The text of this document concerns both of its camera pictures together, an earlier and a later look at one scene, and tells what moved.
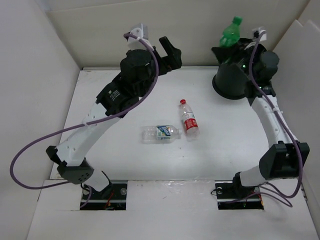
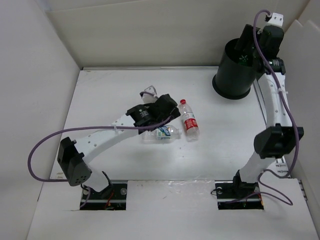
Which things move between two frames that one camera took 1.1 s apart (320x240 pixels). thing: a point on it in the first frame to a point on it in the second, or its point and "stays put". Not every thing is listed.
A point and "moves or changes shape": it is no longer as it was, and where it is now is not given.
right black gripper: [222, 53] to [247, 34]
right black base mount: [230, 198] stays put
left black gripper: [172, 52] to [173, 114]
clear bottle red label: [191, 124] stays put
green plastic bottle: [231, 33] moves or changes shape
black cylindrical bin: [230, 81] stays put
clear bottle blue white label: [160, 134] stays put
